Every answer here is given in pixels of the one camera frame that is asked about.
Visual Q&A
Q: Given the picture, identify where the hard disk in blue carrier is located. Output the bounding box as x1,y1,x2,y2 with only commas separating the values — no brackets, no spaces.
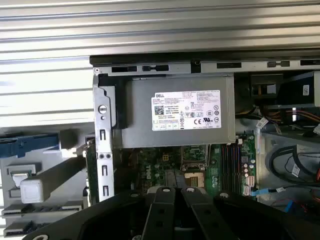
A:
0,133,61,159

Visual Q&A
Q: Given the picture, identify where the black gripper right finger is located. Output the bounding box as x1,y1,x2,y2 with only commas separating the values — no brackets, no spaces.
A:
180,186,320,240

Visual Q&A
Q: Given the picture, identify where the grey power supply unit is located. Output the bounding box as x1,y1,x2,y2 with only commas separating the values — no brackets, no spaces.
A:
112,74,237,150

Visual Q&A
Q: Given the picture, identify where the silver CPU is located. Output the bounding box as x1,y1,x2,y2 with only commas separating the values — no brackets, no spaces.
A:
12,172,33,188

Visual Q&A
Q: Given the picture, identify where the black RAM slot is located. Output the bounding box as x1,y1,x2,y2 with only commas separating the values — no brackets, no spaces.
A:
221,143,227,193
225,143,232,193
230,143,237,195
235,143,242,195

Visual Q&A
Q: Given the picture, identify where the green motherboard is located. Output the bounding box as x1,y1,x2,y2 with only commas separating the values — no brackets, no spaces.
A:
119,132,258,201

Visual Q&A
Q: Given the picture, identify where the black looped wire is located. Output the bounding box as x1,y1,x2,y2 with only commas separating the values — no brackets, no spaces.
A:
271,146,320,183

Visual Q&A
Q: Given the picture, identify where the blue flat data wire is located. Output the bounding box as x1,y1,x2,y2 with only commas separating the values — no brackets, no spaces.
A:
251,188,278,198

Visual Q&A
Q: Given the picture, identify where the black open PC case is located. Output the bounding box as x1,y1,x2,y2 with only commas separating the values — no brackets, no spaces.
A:
89,52,320,226

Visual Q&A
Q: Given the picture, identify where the grey parts rack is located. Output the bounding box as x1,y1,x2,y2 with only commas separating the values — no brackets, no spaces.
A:
0,127,97,240

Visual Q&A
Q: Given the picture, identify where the metal socket cover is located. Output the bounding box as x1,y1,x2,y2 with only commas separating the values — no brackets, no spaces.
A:
181,144,210,171

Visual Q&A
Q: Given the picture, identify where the CPU socket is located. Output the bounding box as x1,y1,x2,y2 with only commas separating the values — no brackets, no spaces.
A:
181,169,208,191

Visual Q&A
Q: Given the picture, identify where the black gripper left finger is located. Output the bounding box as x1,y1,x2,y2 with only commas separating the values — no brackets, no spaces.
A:
21,186,176,240

